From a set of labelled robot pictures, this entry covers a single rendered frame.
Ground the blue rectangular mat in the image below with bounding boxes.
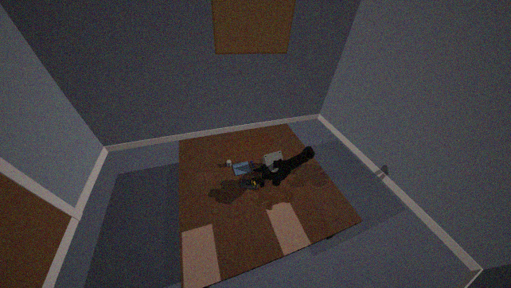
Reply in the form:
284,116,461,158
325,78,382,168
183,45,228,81
232,162,252,176

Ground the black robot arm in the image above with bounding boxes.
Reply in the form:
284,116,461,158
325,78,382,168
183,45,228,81
263,146,315,186

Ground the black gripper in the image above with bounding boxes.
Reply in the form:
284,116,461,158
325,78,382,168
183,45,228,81
252,164,272,188

